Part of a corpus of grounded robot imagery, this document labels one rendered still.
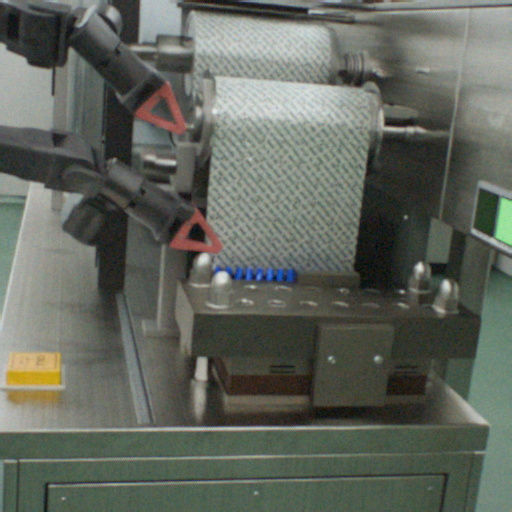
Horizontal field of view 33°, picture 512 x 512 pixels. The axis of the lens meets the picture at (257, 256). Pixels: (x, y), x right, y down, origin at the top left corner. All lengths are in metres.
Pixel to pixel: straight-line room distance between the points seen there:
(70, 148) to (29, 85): 5.62
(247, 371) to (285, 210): 0.27
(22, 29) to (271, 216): 0.44
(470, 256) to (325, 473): 0.57
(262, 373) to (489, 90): 0.47
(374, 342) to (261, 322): 0.15
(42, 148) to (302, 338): 0.42
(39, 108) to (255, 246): 5.59
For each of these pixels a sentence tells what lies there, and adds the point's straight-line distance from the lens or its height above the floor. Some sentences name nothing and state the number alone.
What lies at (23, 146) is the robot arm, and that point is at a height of 1.21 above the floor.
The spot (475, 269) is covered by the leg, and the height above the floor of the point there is 1.01.
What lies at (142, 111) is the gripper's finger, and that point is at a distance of 1.25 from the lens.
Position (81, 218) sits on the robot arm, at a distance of 1.25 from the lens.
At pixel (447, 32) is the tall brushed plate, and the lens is 1.31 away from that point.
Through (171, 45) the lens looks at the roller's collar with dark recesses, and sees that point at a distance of 1.52.
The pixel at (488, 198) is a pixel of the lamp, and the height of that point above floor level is 1.20.
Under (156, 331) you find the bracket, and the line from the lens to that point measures 1.38.
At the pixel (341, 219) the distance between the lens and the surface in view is 1.32.
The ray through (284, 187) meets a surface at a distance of 1.28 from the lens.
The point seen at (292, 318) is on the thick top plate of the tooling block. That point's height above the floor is 1.02.
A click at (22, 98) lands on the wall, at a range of 6.82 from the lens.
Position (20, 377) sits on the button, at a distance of 1.18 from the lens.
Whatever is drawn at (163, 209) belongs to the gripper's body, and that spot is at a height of 1.13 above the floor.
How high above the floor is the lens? 1.37
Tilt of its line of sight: 14 degrees down
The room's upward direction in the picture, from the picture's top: 5 degrees clockwise
